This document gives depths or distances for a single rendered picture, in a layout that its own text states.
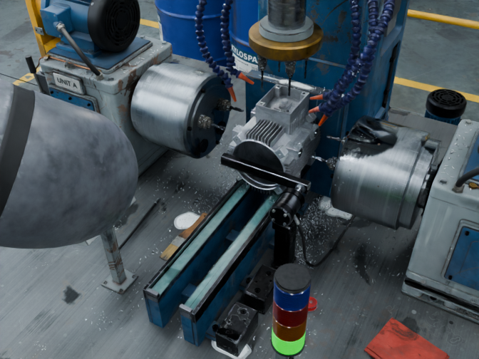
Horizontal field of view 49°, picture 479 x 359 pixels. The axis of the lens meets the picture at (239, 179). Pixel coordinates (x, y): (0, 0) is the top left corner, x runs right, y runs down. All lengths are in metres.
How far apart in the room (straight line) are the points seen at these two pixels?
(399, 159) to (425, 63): 2.96
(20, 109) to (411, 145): 1.00
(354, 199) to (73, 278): 0.75
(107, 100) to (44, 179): 1.19
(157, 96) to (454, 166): 0.78
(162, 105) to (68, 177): 1.10
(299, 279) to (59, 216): 0.54
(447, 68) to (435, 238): 2.97
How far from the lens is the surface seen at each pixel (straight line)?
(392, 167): 1.23
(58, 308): 1.42
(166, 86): 1.47
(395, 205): 1.25
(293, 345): 0.97
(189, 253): 1.30
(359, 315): 1.35
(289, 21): 1.26
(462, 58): 4.32
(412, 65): 4.11
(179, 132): 1.44
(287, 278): 0.86
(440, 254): 1.29
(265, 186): 1.43
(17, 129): 0.37
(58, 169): 0.37
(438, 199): 1.18
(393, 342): 1.31
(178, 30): 3.36
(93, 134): 0.40
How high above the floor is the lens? 1.89
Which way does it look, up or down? 41 degrees down
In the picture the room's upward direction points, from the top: 1 degrees counter-clockwise
